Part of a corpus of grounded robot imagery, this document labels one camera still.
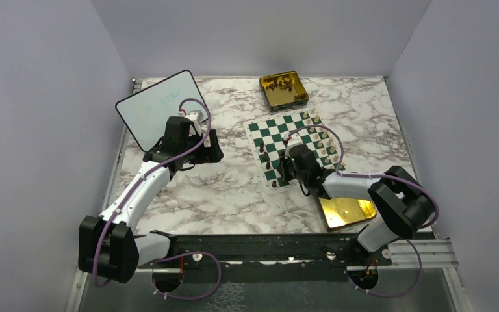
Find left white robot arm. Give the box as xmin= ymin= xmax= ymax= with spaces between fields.
xmin=78 ymin=111 xmax=223 ymax=287

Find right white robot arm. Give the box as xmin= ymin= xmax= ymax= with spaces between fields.
xmin=277 ymin=144 xmax=439 ymax=265

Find white chess pieces group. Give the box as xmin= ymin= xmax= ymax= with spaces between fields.
xmin=297 ymin=109 xmax=340 ymax=169

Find green white chess board mat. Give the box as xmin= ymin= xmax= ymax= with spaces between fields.
xmin=242 ymin=108 xmax=348 ymax=197

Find tin with dark pieces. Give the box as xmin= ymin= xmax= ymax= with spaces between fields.
xmin=259 ymin=70 xmax=309 ymax=114

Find dark pieces in tin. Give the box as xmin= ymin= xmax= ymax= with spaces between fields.
xmin=265 ymin=78 xmax=307 ymax=101

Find small whiteboard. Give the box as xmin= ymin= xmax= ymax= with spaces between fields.
xmin=115 ymin=70 xmax=208 ymax=151

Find empty gold tin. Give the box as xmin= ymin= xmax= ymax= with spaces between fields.
xmin=315 ymin=198 xmax=377 ymax=232

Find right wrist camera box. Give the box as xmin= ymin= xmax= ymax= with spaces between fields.
xmin=283 ymin=133 xmax=303 ymax=148

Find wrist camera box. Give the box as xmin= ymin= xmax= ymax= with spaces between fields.
xmin=177 ymin=110 xmax=204 ymax=136
xmin=283 ymin=133 xmax=303 ymax=148

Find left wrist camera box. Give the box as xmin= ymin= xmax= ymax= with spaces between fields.
xmin=177 ymin=110 xmax=204 ymax=136

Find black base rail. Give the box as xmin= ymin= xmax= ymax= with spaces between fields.
xmin=141 ymin=233 xmax=392 ymax=283

